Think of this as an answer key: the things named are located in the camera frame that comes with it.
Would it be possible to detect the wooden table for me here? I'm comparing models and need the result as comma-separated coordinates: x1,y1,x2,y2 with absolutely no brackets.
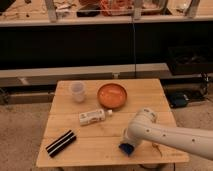
36,79,189,167

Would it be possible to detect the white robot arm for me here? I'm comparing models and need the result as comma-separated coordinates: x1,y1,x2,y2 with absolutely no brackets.
119,108,213,160

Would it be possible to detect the clear plastic cup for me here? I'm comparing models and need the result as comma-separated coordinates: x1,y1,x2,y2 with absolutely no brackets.
69,81,86,103

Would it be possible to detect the black vertical cable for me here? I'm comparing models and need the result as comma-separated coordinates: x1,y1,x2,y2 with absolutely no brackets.
131,18,138,80

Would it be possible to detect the orange plate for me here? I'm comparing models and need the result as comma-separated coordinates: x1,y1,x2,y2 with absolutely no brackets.
97,83,127,109

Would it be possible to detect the black box on right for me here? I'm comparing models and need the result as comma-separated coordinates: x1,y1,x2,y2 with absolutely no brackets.
167,45,213,75

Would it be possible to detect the black white striped block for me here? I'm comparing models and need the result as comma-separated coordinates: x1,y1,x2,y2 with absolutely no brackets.
46,130,77,157

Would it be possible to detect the black device on floor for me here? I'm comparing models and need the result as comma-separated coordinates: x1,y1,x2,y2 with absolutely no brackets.
168,92,188,108

